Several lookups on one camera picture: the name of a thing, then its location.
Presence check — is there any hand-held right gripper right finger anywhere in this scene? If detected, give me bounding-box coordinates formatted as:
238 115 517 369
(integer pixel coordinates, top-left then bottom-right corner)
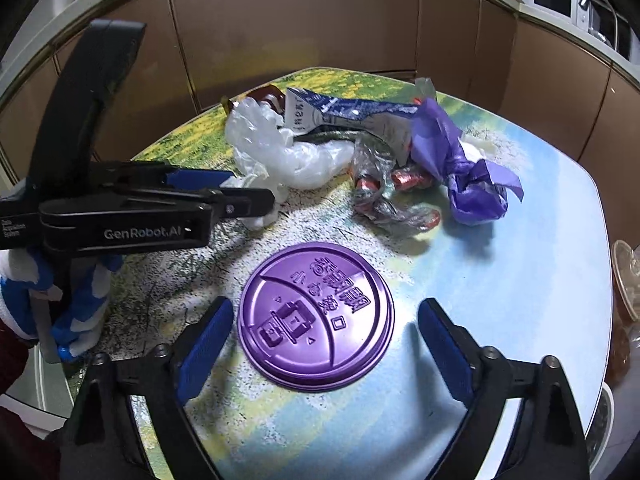
417 297 593 480

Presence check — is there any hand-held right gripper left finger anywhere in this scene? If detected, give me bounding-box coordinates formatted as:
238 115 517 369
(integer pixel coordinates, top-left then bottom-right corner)
57 296 235 480

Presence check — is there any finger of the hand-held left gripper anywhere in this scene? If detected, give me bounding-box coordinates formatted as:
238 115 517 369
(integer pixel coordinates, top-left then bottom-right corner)
87 161 236 192
106 186 277 223

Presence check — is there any white plastic bag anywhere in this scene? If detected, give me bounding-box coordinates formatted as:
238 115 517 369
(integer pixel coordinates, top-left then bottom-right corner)
224 96 357 231

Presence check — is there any small brown bottle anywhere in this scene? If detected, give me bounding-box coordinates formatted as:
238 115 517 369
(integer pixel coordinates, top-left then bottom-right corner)
220 85 287 113

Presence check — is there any purple plastic cup lid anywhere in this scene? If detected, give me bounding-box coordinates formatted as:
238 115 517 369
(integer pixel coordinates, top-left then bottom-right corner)
239 241 396 391

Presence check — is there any clear wrapper with red candies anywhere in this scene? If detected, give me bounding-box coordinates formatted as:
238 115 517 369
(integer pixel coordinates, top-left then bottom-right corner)
348 132 443 233

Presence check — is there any blue and white carton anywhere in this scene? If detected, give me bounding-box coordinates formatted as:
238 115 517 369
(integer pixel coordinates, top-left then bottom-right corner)
282 86 423 166

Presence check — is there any purple wrapper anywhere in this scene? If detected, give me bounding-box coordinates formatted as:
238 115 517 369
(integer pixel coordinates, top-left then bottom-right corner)
409 97 523 226

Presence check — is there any person's left hand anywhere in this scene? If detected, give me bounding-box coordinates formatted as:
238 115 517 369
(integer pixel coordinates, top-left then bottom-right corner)
0 247 125 361

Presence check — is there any brown kitchen base cabinet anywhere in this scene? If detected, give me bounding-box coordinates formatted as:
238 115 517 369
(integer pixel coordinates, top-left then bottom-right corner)
0 0 640 376

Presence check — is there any clear glass container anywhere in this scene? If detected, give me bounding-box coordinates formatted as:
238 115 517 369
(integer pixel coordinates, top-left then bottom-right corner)
611 239 640 321

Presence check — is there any steel kitchen faucet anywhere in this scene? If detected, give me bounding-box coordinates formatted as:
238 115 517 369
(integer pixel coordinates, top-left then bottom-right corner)
579 0 621 53

